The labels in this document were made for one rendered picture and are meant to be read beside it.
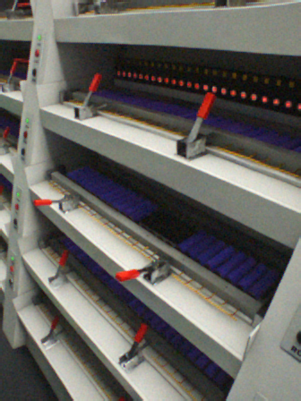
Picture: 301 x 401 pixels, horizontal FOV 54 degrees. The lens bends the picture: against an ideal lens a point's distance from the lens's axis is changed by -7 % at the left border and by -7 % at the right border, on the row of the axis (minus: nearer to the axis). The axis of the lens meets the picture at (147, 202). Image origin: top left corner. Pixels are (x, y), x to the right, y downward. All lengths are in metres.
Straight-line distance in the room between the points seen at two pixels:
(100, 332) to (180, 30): 0.54
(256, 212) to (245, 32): 0.20
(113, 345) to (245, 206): 0.39
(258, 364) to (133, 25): 0.50
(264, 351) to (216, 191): 0.19
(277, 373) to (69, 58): 0.71
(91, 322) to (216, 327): 0.31
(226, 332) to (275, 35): 0.36
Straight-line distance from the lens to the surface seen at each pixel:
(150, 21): 0.51
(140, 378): 0.60
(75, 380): 0.82
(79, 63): 0.79
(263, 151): 0.42
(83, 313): 0.69
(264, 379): 0.41
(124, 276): 0.43
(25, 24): 0.90
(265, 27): 0.39
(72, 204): 0.66
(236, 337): 0.43
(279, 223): 0.35
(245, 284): 0.47
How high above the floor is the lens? 0.78
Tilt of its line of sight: 18 degrees down
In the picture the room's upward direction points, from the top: 14 degrees clockwise
